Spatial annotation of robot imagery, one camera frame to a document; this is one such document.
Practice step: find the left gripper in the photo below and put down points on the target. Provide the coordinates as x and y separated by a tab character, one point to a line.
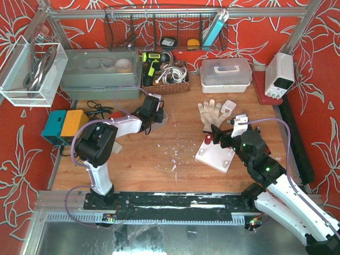
158	116

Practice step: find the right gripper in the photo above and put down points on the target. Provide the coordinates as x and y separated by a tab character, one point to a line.
224	138

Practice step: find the large red spring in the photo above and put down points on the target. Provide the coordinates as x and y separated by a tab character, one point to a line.
209	139

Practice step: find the white plug adapter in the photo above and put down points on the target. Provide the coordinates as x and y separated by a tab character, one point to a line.
228	107

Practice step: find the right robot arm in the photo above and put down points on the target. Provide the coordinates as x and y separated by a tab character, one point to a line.
277	195

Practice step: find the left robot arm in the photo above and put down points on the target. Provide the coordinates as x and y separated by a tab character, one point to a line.
92	145

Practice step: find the translucent parts bin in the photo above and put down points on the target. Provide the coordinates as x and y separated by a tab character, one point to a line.
156	126

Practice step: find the white work glove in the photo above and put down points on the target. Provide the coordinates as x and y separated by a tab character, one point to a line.
210	114

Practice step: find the wicker basket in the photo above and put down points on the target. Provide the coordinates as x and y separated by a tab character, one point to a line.
168	89

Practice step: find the orange small block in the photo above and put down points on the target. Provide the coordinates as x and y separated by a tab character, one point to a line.
116	115

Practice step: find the small card box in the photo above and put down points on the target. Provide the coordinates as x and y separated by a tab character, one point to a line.
116	148

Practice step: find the white lidded container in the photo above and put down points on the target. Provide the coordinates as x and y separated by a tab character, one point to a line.
225	75

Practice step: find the grey plastic storage box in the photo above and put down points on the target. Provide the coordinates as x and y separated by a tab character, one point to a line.
99	74

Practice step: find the black round tape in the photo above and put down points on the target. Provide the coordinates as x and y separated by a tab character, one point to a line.
168	43

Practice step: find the red mat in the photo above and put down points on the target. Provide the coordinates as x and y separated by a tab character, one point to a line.
258	79

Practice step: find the yellow tape measure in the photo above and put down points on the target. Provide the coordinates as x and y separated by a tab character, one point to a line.
193	44

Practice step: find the white power supply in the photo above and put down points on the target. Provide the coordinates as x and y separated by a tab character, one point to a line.
279	76

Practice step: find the yellow and teal box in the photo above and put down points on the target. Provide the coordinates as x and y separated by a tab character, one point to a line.
62	126

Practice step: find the blue white book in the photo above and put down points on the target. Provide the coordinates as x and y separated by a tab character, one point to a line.
210	34

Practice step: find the clear acrylic bin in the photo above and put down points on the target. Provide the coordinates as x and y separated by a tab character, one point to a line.
31	79

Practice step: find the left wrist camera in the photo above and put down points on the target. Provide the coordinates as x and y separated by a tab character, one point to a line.
155	97

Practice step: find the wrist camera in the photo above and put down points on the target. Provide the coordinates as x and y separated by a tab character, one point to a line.
155	97
240	125

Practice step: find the white peg base plate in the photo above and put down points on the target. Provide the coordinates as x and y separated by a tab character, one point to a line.
215	156

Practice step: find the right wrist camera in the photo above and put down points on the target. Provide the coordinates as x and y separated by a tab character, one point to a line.
240	125

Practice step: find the green cordless drill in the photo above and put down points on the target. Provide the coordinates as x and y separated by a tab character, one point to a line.
153	60

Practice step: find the black wire basket shelf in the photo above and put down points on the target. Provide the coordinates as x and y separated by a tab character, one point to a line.
143	27

